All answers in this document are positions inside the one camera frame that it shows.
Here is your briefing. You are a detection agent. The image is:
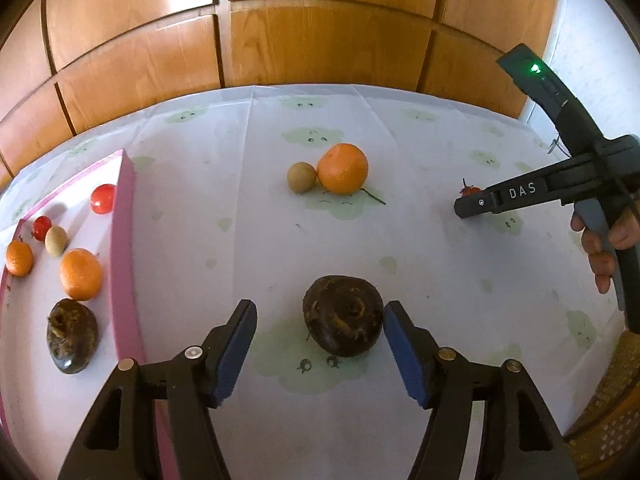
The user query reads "brown kiwi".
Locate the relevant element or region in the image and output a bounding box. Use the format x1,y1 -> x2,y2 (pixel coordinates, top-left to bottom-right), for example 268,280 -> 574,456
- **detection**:
287,162 -> 318,194

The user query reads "medium orange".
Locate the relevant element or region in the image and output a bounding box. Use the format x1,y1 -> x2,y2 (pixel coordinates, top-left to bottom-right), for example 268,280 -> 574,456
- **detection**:
59,248 -> 104,302

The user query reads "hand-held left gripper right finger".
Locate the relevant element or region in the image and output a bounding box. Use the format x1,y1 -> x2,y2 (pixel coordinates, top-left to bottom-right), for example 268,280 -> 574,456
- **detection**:
383,300 -> 581,480

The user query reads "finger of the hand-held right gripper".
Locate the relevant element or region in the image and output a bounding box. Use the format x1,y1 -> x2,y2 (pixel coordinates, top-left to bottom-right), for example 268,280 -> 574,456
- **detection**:
453,154 -> 604,220

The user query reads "white printed tablecloth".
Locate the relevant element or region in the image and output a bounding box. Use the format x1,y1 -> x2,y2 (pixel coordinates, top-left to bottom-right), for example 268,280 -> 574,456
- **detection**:
0,84 -> 627,480

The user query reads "person's right hand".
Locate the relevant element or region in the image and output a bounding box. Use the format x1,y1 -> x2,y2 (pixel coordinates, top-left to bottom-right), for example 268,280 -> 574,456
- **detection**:
571,194 -> 640,295

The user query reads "pink tray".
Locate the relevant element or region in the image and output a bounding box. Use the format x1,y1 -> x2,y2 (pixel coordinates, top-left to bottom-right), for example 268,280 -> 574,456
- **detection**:
0,148 -> 181,480

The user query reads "tan longan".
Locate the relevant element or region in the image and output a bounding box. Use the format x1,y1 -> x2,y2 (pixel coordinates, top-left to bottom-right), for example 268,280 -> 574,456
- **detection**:
44,225 -> 69,257

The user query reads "wicker chair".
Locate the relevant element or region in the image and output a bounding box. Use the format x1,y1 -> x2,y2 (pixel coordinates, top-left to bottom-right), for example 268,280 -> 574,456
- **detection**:
562,329 -> 640,480

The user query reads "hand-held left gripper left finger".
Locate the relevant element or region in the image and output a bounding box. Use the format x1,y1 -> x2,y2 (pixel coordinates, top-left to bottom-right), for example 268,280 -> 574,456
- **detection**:
57,299 -> 258,480

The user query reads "large orange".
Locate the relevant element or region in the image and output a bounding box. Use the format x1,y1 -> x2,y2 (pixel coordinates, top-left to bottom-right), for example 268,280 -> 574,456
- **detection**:
317,143 -> 370,196

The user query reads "dark brown beetroot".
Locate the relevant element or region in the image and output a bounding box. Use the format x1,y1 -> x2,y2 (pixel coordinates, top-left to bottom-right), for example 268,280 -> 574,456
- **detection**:
46,298 -> 100,375
303,275 -> 385,358

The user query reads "small orange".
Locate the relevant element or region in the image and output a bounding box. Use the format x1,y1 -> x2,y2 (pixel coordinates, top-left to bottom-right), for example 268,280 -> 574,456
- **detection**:
5,240 -> 35,277

